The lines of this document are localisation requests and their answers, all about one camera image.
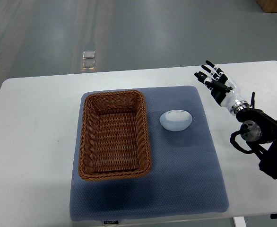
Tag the upper metal floor plate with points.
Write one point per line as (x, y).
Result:
(90, 54)

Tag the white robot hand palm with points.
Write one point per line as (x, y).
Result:
(232, 100)

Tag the lower metal floor plate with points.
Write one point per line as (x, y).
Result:
(88, 65)

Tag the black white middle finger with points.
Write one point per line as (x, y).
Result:
(203, 78)

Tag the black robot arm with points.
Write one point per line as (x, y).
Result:
(258, 132)

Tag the brown wicker basket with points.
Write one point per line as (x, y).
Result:
(114, 141)

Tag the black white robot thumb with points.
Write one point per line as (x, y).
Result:
(213, 84)

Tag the white table leg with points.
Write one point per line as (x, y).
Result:
(239, 222)

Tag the light blue egg toy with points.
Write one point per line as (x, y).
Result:
(176, 120)

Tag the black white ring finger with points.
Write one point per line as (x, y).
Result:
(214, 71)

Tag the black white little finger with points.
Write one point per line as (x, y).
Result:
(208, 63)

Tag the brown cardboard box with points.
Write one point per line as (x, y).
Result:
(268, 6)

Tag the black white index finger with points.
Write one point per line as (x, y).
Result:
(214, 91)

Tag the metal floor plate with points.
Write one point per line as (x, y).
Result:
(88, 65)
(90, 54)

